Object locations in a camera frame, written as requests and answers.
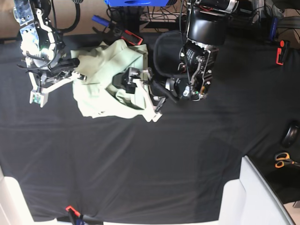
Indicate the blue handled tool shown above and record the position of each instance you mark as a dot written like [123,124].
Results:
[101,20]

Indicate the white chair left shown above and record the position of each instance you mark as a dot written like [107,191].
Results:
[13,207]

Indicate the red blue clamp bottom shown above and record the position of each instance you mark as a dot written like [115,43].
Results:
[74,217]

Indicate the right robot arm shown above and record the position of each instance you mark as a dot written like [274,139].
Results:
[42,46]

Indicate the red black clamp right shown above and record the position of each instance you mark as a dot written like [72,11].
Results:
[282,52]

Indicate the black round object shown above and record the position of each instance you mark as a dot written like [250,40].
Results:
[290,136]

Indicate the red black clamp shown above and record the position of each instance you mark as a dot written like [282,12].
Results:
[282,52]
[128,36]

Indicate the blue box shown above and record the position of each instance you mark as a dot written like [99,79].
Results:
[135,3]

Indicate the white chair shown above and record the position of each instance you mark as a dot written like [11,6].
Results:
[249,200]
[13,207]

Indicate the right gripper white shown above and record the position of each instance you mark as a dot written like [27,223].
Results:
[42,88]

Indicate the black table cloth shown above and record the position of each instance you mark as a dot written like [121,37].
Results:
[132,171]

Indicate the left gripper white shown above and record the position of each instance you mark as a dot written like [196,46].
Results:
[135,78]

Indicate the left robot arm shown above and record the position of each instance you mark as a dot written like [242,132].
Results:
[201,30]

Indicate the red black clamp top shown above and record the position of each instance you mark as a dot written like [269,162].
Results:
[128,36]

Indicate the light green T-shirt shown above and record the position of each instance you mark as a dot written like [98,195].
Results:
[96,96]

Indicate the white chair right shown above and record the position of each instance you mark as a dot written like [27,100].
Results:
[249,200]

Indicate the orange handled scissors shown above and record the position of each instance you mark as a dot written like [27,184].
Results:
[283,159]

